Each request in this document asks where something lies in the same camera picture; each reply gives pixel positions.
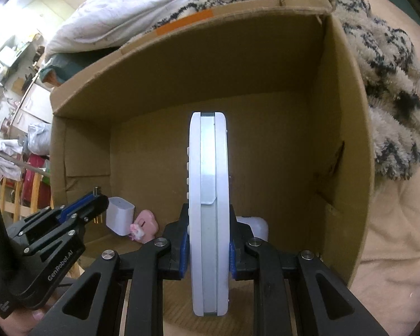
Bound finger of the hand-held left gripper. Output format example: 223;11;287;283
23;195;110;255
19;192;100;236

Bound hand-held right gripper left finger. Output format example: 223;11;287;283
31;203;190;336

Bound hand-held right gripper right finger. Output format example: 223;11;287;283
227;214;389;336

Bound white charger plug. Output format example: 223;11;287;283
95;197;136;238

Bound white earbuds case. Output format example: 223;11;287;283
235;216;270;243

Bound white remote control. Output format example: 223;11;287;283
188;111;229;318

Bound pink hair clip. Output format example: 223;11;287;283
129;209;160;244

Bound cardboard box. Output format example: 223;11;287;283
50;0;376;336

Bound person's left hand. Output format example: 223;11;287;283
6;295;62;336

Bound red cloth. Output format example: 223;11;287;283
22;154;52;211

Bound yellow wooden chair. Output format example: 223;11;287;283
0;173;54;225

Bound metal drying rack rod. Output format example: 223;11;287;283
0;150;52;176

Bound grey plastic bag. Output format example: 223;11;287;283
27;123;52;155

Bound white hanging cloth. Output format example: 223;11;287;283
0;139;29;180

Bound white kitchen base cabinets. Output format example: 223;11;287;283
6;83;52;138

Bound teal padded board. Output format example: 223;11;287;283
38;58;63;87

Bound white duvet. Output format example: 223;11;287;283
44;0;229;64

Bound fluffy black-and-white patterned blanket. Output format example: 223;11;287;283
150;0;420;183

